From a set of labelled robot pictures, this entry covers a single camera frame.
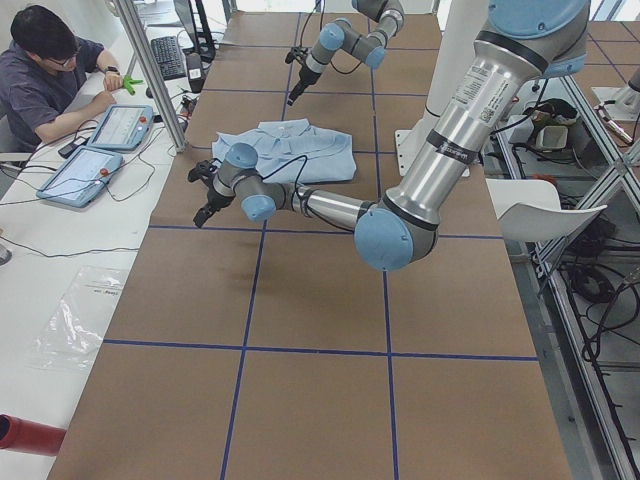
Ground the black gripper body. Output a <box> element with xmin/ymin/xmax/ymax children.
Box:
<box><xmin>298</xmin><ymin>64</ymin><xmax>323</xmax><ymax>89</ymax></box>
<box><xmin>205</xmin><ymin>179</ymin><xmax>235</xmax><ymax>213</ymax></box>

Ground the light blue button shirt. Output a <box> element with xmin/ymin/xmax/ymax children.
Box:
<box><xmin>212</xmin><ymin>119</ymin><xmax>357</xmax><ymax>184</ymax></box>

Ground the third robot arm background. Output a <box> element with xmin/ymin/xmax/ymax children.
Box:
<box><xmin>591</xmin><ymin>70</ymin><xmax>639</xmax><ymax>122</ymax></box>

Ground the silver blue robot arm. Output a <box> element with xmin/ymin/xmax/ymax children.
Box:
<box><xmin>188</xmin><ymin>1</ymin><xmax>590</xmax><ymax>271</ymax></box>
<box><xmin>285</xmin><ymin>0</ymin><xmax>404</xmax><ymax>106</ymax></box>

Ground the upper blue teach pendant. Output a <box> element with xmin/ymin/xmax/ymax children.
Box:
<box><xmin>87</xmin><ymin>104</ymin><xmax>154</xmax><ymax>152</ymax></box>

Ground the blue teach pendant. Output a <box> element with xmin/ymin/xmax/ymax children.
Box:
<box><xmin>36</xmin><ymin>146</ymin><xmax>124</xmax><ymax>208</ymax></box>
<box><xmin>87</xmin><ymin>104</ymin><xmax>154</xmax><ymax>152</ymax></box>

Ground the lower blue teach pendant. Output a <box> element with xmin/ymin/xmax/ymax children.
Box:
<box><xmin>36</xmin><ymin>146</ymin><xmax>124</xmax><ymax>208</ymax></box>

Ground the black keyboard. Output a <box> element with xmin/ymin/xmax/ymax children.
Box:
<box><xmin>150</xmin><ymin>36</ymin><xmax>186</xmax><ymax>80</ymax></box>

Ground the brown paper table cover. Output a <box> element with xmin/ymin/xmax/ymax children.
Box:
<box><xmin>50</xmin><ymin>13</ymin><xmax>571</xmax><ymax>479</ymax></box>

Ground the green plastic toy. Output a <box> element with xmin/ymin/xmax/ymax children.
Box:
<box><xmin>122</xmin><ymin>75</ymin><xmax>144</xmax><ymax>96</ymax></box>

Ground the clear plastic bag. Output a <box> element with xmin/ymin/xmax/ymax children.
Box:
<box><xmin>27</xmin><ymin>266</ymin><xmax>129</xmax><ymax>373</ymax></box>

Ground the seated person in navy shirt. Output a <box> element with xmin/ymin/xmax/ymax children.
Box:
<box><xmin>1</xmin><ymin>5</ymin><xmax>124</xmax><ymax>153</ymax></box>

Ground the white chair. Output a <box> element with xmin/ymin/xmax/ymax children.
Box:
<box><xmin>486</xmin><ymin>178</ymin><xmax>607</xmax><ymax>242</ymax></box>

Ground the red cylinder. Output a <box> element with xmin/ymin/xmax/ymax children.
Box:
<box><xmin>1</xmin><ymin>414</ymin><xmax>66</xmax><ymax>456</ymax></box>

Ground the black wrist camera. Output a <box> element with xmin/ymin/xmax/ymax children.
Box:
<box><xmin>285</xmin><ymin>46</ymin><xmax>309</xmax><ymax>65</ymax></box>
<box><xmin>187</xmin><ymin>160</ymin><xmax>218</xmax><ymax>183</ymax></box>

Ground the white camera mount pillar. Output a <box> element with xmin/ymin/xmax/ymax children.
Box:
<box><xmin>395</xmin><ymin>0</ymin><xmax>488</xmax><ymax>176</ymax></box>

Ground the aluminium frame post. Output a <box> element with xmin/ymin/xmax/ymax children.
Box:
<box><xmin>114</xmin><ymin>0</ymin><xmax>187</xmax><ymax>153</ymax></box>

